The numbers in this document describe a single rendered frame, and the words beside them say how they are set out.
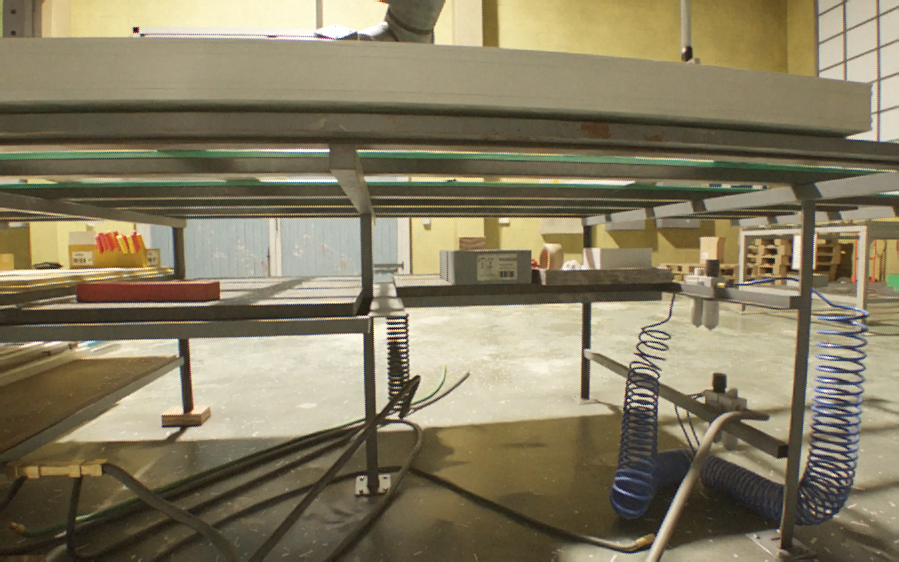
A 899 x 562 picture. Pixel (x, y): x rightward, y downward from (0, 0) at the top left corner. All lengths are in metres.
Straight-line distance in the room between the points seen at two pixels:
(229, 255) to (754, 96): 7.08
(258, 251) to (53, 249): 2.80
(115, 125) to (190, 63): 0.11
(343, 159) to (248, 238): 6.75
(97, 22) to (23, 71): 8.23
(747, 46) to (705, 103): 9.56
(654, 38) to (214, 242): 7.92
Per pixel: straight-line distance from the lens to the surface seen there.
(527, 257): 1.33
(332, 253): 7.07
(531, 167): 0.85
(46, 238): 8.21
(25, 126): 0.69
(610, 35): 8.78
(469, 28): 7.56
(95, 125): 0.65
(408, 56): 0.58
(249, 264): 7.31
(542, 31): 8.32
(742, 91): 0.75
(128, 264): 1.99
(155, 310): 1.02
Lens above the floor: 0.69
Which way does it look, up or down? 4 degrees down
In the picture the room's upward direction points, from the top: 1 degrees counter-clockwise
